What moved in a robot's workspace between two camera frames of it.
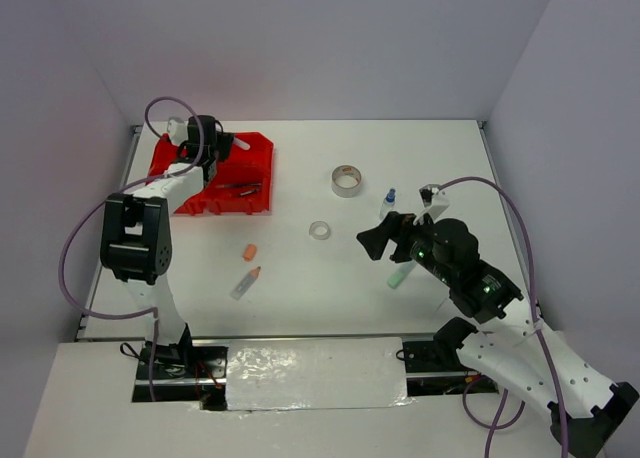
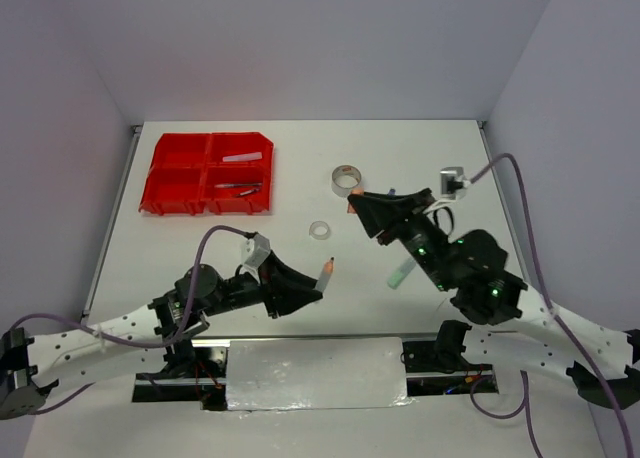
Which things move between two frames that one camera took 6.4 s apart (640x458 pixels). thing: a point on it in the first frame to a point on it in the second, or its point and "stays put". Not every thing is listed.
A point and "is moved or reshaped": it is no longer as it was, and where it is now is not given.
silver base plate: (320, 373) stays put
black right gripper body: (417, 239) stays put
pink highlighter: (241, 143) to (243, 157)
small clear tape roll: (319, 230) stays put
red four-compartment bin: (242, 184) stays put
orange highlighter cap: (249, 252) is moved or reshaped
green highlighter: (397, 277) stays put
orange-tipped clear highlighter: (245, 283) is moved or reshaped
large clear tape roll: (346, 181) stays put
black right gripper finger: (375, 240) to (377, 213)
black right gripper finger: (395, 224) to (402, 203)
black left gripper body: (221, 149) to (244, 290)
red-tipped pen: (237, 185) stays put
